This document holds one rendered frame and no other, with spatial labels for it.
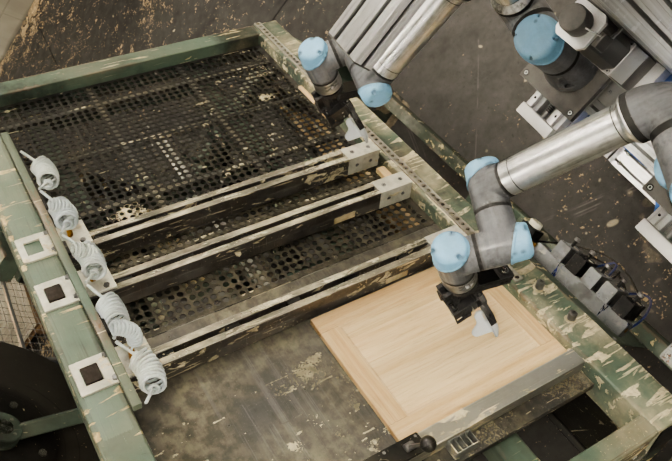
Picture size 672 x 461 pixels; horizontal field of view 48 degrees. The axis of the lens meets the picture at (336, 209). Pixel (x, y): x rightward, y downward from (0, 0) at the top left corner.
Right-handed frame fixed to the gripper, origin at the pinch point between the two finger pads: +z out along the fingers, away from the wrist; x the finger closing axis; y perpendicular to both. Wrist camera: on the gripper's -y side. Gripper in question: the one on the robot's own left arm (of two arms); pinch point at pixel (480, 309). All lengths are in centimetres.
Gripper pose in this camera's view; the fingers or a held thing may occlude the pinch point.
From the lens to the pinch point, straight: 180.1
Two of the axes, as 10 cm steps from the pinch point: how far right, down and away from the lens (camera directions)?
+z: 2.9, 4.9, 8.2
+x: 4.5, 6.9, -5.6
